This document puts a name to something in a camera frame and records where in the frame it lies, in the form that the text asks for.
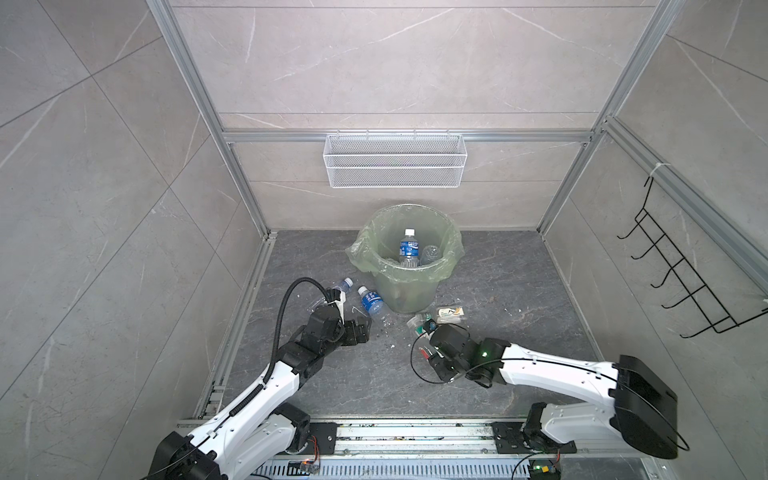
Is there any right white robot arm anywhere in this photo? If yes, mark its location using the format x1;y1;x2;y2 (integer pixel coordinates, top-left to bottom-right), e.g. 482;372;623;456
422;324;690;460

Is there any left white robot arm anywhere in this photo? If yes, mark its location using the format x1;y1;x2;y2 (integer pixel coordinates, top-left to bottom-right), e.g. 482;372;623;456
146;301;371;479

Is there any green mesh trash bin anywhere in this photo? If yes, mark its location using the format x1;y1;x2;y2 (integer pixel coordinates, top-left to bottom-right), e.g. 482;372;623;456
372;275;452;314

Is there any green plastic bin liner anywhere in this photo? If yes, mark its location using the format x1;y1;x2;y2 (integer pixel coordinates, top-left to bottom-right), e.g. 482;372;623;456
346;204;465;284

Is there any clear bottle blue cap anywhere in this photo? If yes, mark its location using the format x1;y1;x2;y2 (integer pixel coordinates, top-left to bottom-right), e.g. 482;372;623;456
333;277;354;294

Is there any small green cap bottle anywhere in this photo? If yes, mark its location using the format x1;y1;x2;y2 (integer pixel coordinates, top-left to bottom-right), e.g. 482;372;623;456
407;314;420;335

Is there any small beige label package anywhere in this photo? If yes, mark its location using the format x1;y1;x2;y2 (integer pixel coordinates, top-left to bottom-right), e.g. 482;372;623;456
434;305;466;324

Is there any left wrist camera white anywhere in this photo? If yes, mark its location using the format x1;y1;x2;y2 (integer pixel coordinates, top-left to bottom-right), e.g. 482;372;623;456
326;287;346;325

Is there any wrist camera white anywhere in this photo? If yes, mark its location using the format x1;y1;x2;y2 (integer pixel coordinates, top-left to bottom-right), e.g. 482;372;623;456
326;287;346;325
418;319;438;337

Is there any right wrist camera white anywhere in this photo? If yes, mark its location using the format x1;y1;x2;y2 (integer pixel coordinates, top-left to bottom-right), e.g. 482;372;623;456
418;319;438;337

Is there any left black corrugated cable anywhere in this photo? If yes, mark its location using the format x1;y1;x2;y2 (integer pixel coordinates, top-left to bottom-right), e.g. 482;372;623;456
263;277;331;385

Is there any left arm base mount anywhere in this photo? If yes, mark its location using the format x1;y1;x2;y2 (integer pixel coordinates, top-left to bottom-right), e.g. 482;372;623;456
285;422;340;455

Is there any white wire wall basket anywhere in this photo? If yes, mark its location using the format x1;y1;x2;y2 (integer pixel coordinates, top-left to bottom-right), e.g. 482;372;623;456
323;133;468;189

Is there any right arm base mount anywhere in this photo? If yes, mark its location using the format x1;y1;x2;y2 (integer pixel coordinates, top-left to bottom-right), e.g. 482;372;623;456
490;421;577;454

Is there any black wire hook rack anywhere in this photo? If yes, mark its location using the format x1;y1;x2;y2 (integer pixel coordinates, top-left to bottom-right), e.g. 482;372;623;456
617;176;767;339

